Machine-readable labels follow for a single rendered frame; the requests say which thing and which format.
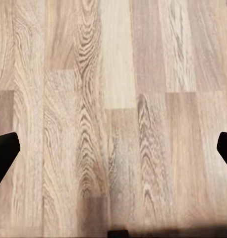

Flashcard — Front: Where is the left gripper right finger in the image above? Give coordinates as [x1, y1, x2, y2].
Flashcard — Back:
[217, 132, 227, 164]

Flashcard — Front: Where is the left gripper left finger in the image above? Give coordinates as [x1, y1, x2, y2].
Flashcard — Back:
[0, 132, 20, 183]

